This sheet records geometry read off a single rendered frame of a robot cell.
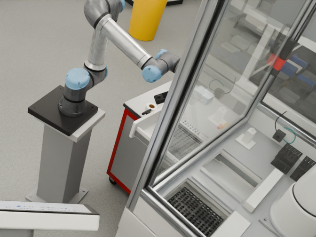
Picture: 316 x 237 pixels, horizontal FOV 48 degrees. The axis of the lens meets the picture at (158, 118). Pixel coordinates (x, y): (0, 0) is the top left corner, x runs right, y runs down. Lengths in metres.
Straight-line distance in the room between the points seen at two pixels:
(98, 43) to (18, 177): 1.24
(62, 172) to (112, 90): 1.52
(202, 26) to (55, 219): 0.66
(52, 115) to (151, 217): 0.86
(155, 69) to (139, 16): 2.92
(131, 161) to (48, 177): 0.53
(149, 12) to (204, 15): 3.45
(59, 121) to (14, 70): 1.75
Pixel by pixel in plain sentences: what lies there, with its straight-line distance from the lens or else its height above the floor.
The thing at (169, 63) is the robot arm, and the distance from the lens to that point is 1.62.
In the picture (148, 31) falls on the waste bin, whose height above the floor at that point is 0.14.
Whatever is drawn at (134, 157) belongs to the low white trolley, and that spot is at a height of 0.43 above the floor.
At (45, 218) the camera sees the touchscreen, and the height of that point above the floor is 1.19.
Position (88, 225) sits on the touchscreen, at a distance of 1.09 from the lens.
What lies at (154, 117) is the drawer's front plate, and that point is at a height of 0.89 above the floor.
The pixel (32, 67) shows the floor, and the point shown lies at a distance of 3.68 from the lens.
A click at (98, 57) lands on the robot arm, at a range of 1.89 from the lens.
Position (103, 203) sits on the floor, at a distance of 2.61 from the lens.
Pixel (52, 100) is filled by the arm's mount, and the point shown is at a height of 0.80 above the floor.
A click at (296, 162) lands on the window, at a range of 0.95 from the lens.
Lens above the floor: 2.10
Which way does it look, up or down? 38 degrees down
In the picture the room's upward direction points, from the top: 20 degrees clockwise
